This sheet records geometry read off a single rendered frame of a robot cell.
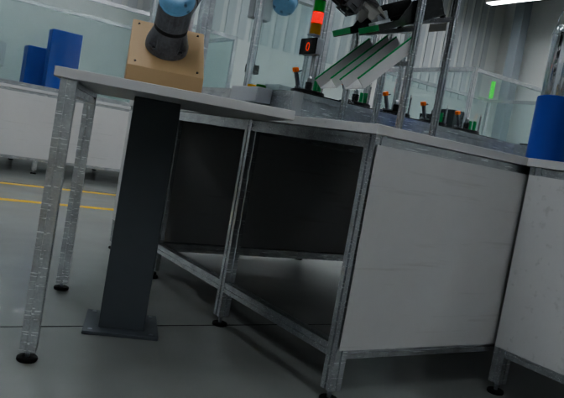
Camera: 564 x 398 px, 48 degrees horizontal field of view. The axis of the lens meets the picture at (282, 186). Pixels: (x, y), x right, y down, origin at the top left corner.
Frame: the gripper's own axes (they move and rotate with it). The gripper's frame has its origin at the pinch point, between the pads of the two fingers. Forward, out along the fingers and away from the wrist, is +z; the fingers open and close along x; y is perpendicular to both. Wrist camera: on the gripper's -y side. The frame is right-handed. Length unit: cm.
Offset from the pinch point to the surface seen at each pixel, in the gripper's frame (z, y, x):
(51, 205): -55, 112, 1
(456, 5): 21.2, -20.6, 5.2
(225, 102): -32, 60, 12
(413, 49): 14.2, 4.3, 7.6
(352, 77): 8.0, 20.3, -8.3
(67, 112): -66, 88, 1
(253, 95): -9, 40, -41
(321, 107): 12.3, 30.6, -27.8
